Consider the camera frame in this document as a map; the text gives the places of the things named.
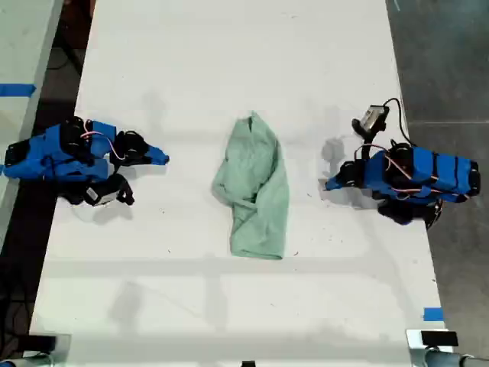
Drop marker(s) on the small black clamp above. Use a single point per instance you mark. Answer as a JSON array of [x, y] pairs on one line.
[[248, 364]]

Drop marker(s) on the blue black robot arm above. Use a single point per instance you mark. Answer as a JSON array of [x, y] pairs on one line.
[[428, 172], [57, 153]]

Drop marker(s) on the black camera stalk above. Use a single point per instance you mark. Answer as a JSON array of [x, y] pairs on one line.
[[364, 134], [125, 189]]

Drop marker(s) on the black camera box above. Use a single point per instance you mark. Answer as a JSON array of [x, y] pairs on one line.
[[375, 115], [100, 194]]

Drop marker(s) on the small black box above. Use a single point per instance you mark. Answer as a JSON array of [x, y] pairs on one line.
[[439, 338], [41, 343]]

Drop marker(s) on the white bracket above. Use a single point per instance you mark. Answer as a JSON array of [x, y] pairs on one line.
[[414, 344]]

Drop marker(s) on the pale green t-shirt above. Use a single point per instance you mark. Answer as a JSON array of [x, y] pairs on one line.
[[254, 183]]

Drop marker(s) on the grey tube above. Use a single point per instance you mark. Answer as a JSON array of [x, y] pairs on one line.
[[451, 360]]

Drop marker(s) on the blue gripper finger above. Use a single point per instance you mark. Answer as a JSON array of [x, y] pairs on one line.
[[345, 178], [345, 186], [156, 151], [153, 161]]

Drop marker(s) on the short blue tape strip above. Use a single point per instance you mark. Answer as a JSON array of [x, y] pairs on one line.
[[433, 314]]

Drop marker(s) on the long blue tape strip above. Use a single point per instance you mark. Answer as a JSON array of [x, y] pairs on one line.
[[17, 89]]

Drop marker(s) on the pale side table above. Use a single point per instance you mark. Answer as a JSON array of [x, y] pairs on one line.
[[19, 46]]

